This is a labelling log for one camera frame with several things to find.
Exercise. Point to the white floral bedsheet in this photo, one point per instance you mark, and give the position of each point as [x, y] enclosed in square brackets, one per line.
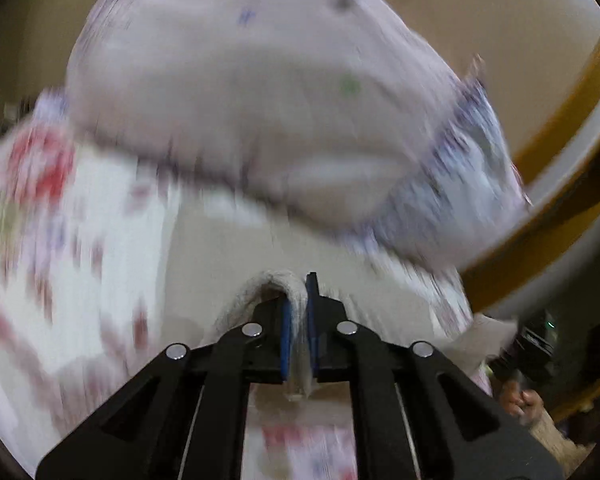
[104, 260]

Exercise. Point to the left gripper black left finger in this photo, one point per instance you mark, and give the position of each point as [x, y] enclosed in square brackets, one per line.
[184, 414]

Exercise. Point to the lavender floral pillow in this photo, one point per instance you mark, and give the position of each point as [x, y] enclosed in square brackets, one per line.
[332, 109]

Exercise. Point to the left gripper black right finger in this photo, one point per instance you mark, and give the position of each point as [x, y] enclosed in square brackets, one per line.
[416, 415]

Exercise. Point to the beige cable-knit sweater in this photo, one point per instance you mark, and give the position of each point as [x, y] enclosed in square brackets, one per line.
[290, 299]

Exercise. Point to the wooden bed headboard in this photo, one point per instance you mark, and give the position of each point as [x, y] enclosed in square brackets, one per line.
[552, 166]

